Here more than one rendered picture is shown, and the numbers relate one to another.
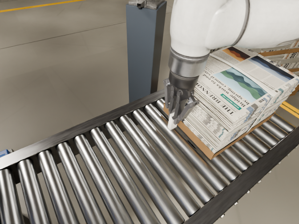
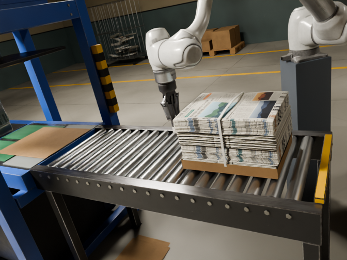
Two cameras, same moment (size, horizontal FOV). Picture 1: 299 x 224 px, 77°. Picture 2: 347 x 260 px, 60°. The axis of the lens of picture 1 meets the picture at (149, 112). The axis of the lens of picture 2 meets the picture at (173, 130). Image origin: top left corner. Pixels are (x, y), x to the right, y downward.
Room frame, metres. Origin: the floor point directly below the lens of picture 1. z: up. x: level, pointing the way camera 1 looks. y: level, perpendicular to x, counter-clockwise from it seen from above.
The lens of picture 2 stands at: (-0.02, -1.25, 1.44)
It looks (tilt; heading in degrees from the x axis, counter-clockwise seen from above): 23 degrees down; 71
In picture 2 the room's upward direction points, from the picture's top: 12 degrees counter-clockwise
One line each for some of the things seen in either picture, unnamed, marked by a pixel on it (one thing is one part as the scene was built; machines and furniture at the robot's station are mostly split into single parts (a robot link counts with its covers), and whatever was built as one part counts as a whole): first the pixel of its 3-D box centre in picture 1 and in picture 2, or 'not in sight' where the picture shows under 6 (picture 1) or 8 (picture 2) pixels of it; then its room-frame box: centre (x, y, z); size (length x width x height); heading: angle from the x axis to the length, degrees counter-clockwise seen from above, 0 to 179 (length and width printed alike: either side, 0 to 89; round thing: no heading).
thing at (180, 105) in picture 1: (180, 104); (170, 108); (0.39, -0.09, 1.02); 0.04 x 0.01 x 0.11; 128
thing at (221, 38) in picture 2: not in sight; (216, 41); (4.01, 5.65, 0.28); 1.20 x 0.80 x 0.56; 128
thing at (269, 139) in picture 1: (232, 110); (265, 165); (0.63, -0.39, 0.77); 0.47 x 0.05 x 0.05; 38
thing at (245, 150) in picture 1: (212, 122); (234, 162); (0.55, -0.28, 0.77); 0.47 x 0.05 x 0.05; 38
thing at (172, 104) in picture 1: (175, 98); (173, 105); (0.41, -0.07, 1.02); 0.04 x 0.01 x 0.11; 128
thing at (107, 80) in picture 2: not in sight; (105, 79); (0.29, 0.76, 1.05); 0.05 x 0.05 x 0.45; 38
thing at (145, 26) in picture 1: (144, 70); (306, 136); (1.30, 0.07, 0.50); 0.20 x 0.20 x 1.00; 72
